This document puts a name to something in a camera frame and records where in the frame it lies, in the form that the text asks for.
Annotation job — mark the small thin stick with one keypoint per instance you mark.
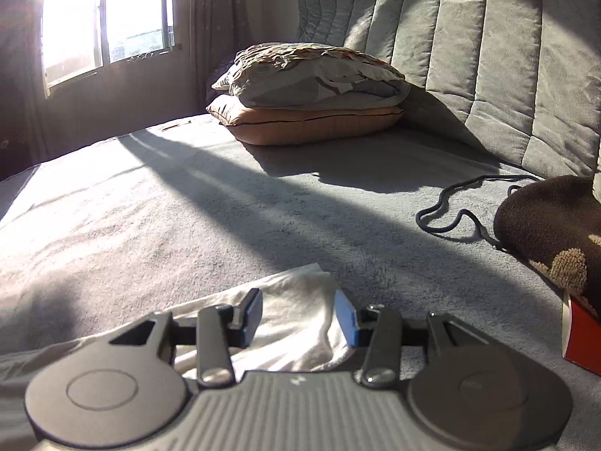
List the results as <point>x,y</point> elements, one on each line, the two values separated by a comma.
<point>176,125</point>

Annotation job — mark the cream white pants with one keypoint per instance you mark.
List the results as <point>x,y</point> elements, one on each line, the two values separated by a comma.
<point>296,319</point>

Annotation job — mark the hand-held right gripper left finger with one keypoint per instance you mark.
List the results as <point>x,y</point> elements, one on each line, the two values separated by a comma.
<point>252,319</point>

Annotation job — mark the window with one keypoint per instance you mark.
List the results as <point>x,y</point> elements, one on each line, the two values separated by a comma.
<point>94,19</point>

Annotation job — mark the grey quilted headboard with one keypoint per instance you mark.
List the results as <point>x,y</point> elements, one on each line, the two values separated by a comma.
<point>493,56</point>

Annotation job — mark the grey patterned curtain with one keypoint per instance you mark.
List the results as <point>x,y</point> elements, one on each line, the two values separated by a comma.
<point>19,103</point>
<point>216,19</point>

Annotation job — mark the grey patterned crumpled pillow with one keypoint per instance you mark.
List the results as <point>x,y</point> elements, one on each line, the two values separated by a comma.
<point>305,77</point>

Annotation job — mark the brown patterned fleece blanket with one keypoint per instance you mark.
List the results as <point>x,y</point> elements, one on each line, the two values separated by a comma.
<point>544,225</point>

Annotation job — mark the orange pillow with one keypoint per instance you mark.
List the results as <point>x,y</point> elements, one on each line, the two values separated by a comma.
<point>305,124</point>

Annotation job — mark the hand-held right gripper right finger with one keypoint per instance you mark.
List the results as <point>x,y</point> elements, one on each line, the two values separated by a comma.
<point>347,319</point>

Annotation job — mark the red box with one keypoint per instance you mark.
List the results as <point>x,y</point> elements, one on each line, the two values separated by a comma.
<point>582,338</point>

